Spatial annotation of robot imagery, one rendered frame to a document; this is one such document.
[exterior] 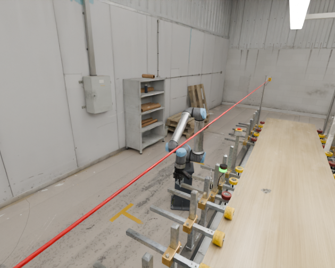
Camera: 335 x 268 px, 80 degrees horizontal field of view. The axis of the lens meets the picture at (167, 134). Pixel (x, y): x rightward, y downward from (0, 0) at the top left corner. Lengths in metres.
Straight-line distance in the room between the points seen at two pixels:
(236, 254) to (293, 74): 8.44
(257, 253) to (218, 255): 0.23
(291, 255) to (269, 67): 8.39
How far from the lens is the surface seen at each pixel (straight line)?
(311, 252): 1.60
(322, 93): 9.42
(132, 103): 4.18
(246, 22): 9.78
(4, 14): 3.30
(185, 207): 2.97
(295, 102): 9.45
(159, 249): 1.27
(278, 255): 1.49
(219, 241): 1.35
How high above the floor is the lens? 1.94
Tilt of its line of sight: 20 degrees down
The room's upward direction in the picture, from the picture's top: 1 degrees clockwise
